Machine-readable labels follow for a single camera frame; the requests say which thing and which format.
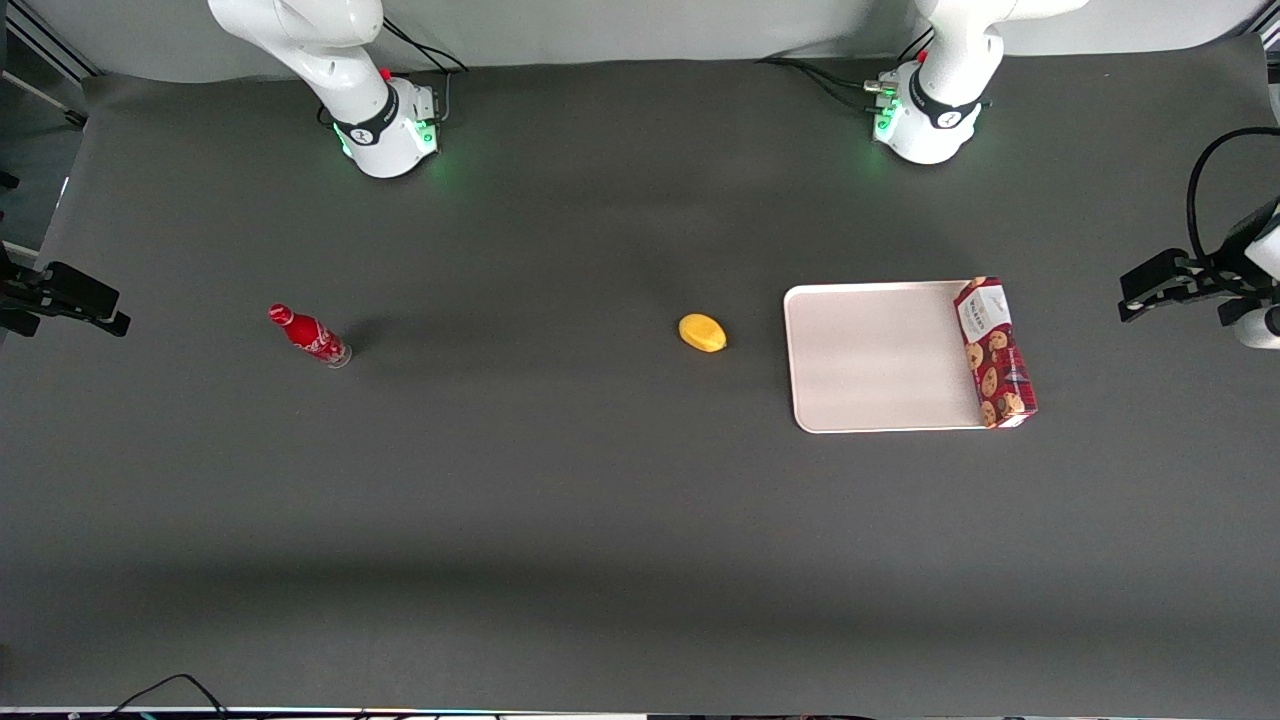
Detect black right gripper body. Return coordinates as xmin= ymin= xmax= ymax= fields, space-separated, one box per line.
xmin=0 ymin=245 xmax=43 ymax=338

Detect red cookie box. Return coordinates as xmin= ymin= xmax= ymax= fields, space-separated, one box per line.
xmin=953 ymin=276 xmax=1039 ymax=430

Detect beige rectangular tray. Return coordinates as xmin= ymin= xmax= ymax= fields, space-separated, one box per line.
xmin=783 ymin=280 xmax=1028 ymax=434

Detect red cola bottle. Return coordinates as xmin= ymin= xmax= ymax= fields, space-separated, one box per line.
xmin=267 ymin=303 xmax=353 ymax=369

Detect yellow lemon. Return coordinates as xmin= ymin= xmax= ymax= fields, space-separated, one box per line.
xmin=678 ymin=313 xmax=728 ymax=354

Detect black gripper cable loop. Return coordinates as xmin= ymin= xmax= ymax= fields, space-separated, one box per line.
xmin=1186 ymin=126 xmax=1280 ymax=269

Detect grey aluminium frame bar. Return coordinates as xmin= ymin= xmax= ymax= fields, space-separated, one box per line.
xmin=0 ymin=0 xmax=104 ymax=129

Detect black arm base cables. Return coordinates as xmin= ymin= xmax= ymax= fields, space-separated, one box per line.
xmin=318 ymin=17 xmax=470 ymax=128
xmin=755 ymin=28 xmax=936 ymax=113

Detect thin black cable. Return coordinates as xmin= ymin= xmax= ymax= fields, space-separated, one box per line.
xmin=100 ymin=673 xmax=233 ymax=720

